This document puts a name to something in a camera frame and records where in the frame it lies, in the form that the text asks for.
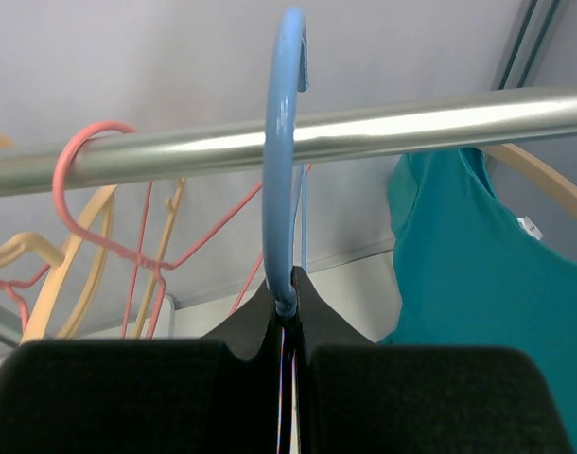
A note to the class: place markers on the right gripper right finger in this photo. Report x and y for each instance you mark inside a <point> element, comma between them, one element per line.
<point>355,396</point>

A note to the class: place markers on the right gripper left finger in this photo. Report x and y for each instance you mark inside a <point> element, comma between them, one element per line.
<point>215,394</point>

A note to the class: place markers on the pink wire hanger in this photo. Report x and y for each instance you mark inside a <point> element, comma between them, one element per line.
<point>10,288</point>
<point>107,226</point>

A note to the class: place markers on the teal t shirt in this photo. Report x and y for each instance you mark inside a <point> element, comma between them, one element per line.
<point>468,273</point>

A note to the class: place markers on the light blue wire hanger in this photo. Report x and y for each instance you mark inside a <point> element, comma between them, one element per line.
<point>280,191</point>

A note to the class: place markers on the metal clothes rack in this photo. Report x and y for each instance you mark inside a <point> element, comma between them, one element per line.
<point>118,154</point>

